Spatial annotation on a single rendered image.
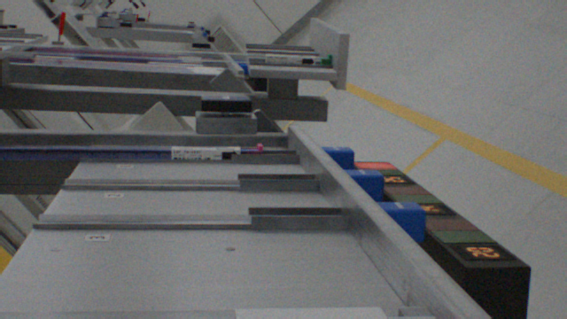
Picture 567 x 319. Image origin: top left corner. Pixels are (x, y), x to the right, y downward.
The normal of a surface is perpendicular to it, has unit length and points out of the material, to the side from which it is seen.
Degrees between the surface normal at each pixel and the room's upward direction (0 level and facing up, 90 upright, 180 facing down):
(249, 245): 42
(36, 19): 90
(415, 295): 48
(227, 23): 90
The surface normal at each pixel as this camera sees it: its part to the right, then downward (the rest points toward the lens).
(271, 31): 0.12, 0.18
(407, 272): -0.99, -0.01
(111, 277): 0.03, -0.99
